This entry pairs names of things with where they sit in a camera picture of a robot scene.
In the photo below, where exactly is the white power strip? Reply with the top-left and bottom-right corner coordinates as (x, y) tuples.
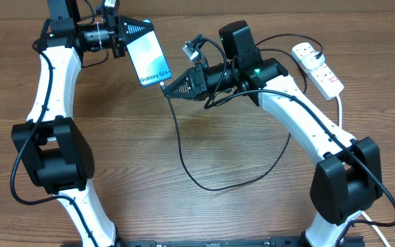
(291, 43), (344, 100)

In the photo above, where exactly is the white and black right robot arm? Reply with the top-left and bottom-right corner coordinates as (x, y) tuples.
(162, 21), (390, 246)

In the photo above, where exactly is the black USB charging cable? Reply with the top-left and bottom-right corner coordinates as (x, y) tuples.
(158, 33), (324, 192)

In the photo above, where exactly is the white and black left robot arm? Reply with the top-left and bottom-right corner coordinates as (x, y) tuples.
(11, 1), (153, 246)

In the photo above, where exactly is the white charger plug adapter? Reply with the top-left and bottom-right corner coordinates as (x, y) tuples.
(301, 51), (325, 72)

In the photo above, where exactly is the blue Samsung Galaxy smartphone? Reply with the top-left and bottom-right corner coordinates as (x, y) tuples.
(126, 31), (172, 86)

